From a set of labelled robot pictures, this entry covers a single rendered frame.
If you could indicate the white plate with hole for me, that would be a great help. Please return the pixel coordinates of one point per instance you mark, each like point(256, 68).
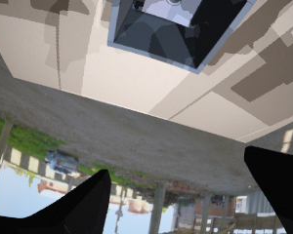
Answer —
point(180, 11)

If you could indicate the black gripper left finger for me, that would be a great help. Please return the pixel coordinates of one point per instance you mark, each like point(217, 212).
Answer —
point(81, 211)

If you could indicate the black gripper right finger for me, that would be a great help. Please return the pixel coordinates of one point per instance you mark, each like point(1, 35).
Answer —
point(273, 171)

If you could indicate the open dark grey box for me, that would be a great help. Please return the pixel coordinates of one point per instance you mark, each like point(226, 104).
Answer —
point(189, 48)

